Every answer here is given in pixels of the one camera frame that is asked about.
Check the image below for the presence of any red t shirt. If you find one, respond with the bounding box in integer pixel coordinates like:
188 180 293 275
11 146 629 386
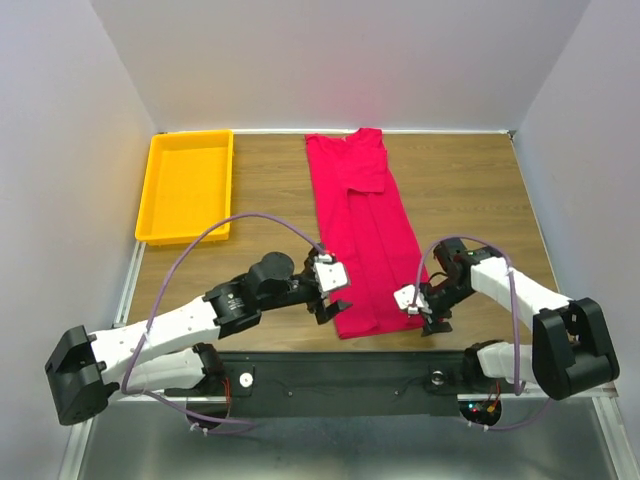
305 128 423 339

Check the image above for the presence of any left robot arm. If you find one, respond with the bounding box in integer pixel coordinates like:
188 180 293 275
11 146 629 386
44 250 350 426

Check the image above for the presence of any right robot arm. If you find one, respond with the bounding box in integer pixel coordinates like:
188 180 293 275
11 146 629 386
405 237 620 401

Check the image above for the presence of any silver knob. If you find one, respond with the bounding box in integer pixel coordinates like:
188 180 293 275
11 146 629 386
430 370 446 386

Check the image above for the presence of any white knob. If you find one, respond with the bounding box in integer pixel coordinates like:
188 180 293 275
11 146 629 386
239 372 253 388

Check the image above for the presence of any yellow plastic tray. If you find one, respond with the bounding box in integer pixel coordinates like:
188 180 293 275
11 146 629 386
135 130 234 246

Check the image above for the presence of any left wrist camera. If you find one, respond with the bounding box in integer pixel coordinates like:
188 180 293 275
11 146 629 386
312 253 350 295

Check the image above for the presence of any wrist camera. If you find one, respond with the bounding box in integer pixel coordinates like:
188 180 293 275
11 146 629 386
312 253 350 295
393 284 431 316

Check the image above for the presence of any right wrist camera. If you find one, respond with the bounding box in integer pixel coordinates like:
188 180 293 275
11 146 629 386
393 284 431 316

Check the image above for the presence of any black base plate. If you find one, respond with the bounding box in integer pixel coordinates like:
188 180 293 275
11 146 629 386
164 350 521 419

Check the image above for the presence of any left aluminium side rail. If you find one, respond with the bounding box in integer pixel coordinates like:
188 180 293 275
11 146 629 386
111 241 146 329

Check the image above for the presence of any aluminium frame rail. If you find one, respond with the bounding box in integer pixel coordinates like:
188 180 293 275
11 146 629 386
593 381 619 398

